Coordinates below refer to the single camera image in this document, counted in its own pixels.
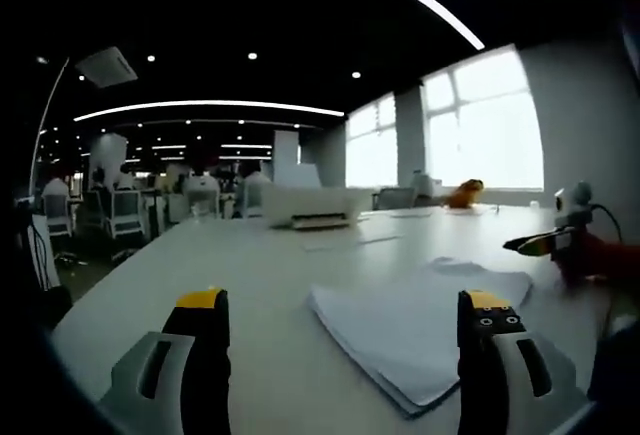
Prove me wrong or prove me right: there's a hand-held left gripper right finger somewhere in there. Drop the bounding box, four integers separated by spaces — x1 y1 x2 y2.
457 288 591 435

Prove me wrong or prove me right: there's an orange plush toy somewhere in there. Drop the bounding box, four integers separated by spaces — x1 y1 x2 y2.
444 178 486 212

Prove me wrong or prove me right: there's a long ceiling light strip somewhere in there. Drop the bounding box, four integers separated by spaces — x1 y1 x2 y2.
73 99 346 124
324 0 487 51

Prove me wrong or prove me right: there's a person's right hand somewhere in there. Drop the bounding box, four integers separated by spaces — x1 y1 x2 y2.
553 232 619 287

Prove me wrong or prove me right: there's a stack of white printing papers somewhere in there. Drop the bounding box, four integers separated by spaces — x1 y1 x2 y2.
307 254 535 419

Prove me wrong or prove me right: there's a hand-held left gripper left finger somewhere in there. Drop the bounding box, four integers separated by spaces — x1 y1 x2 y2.
97 288 232 435

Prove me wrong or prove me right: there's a white table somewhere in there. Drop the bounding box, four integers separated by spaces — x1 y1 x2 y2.
49 204 640 435

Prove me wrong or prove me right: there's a ceiling air conditioner unit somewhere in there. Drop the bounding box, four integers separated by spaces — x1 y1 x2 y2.
74 45 140 89

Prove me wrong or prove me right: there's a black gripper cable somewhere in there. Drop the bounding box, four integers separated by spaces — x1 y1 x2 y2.
592 203 625 246

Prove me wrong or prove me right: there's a white printer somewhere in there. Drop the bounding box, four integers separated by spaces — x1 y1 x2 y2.
259 163 374 230

